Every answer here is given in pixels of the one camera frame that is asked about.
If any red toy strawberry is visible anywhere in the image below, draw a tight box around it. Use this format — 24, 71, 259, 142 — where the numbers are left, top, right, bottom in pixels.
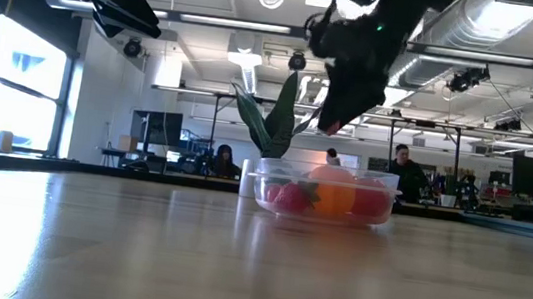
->
272, 178, 323, 217

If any orange toy fruit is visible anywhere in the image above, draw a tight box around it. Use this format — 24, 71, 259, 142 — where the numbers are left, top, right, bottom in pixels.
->
303, 163, 360, 220

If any black ceiling spotlight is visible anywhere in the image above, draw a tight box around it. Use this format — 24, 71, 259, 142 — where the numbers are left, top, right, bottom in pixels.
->
120, 35, 145, 60
287, 49, 309, 73
446, 63, 492, 98

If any distant black rig frame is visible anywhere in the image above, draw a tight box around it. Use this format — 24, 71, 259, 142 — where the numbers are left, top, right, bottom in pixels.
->
143, 83, 533, 191

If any white hanging ceiling fixture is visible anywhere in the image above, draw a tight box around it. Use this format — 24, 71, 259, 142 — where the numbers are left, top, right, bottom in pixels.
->
222, 32, 266, 94

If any black computer monitor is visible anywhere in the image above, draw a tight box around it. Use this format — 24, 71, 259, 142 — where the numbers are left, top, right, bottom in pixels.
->
128, 107, 185, 150
507, 153, 533, 199

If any black aluminium table frame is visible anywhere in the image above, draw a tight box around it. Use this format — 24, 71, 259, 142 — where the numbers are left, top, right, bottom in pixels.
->
0, 149, 533, 242

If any small distant person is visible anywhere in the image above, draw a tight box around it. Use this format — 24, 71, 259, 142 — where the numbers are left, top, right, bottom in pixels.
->
323, 146, 343, 168

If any distant seated person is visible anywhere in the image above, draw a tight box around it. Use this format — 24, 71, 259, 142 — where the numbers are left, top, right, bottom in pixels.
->
210, 142, 244, 182

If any green snake plant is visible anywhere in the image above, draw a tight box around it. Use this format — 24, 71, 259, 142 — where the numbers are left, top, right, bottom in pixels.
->
223, 63, 327, 165

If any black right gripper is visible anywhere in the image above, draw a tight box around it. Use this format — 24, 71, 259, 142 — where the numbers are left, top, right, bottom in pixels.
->
292, 0, 454, 147

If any red pink toy fruit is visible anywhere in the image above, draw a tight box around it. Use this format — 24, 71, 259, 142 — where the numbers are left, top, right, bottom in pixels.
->
352, 189, 393, 221

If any silver ventilation duct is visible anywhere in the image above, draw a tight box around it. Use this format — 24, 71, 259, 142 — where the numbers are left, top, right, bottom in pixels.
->
386, 0, 533, 105

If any green toy bell pepper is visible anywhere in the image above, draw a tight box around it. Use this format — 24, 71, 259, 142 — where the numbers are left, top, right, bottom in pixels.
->
262, 164, 296, 188

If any clear plastic tupperware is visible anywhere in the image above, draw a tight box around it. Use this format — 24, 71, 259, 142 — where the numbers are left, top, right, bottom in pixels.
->
244, 155, 406, 232

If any cardboard box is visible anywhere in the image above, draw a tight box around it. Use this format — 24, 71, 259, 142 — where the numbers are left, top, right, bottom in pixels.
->
116, 133, 140, 154

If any small distant potted plant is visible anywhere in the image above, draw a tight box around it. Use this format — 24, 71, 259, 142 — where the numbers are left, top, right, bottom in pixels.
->
438, 174, 461, 208

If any overhead light bar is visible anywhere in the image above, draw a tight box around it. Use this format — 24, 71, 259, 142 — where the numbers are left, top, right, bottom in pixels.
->
42, 0, 533, 70

